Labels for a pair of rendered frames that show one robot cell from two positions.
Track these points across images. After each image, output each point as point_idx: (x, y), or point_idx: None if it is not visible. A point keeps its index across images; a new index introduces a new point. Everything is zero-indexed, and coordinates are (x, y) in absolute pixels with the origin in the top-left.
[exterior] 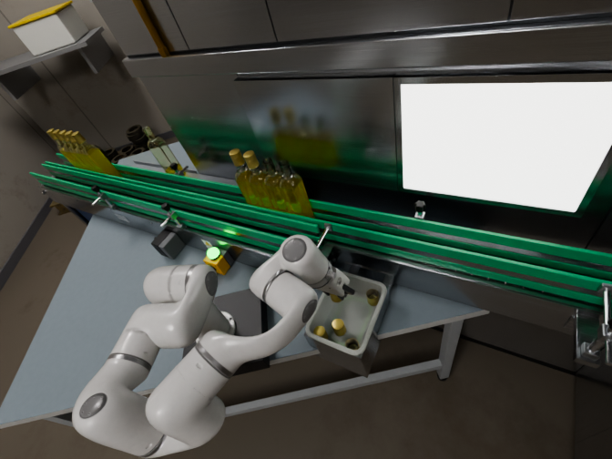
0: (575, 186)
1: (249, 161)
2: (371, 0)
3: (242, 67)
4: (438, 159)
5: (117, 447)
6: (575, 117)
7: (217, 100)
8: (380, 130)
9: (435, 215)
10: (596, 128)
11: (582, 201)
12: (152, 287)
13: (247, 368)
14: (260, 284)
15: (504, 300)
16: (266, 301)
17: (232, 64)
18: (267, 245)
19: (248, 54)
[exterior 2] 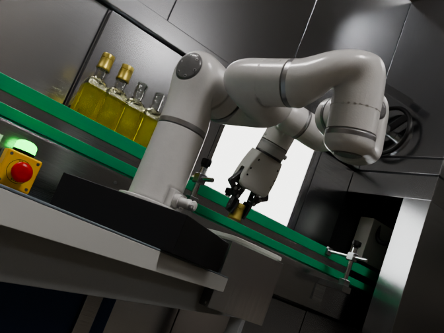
0: (289, 204)
1: (131, 73)
2: (234, 47)
3: (130, 10)
4: (234, 162)
5: (382, 103)
6: (295, 158)
7: (54, 9)
8: (210, 122)
9: None
10: (300, 167)
11: (290, 217)
12: (219, 61)
13: (215, 252)
14: (304, 108)
15: (287, 272)
16: (311, 120)
17: (122, 0)
18: (128, 164)
19: (145, 7)
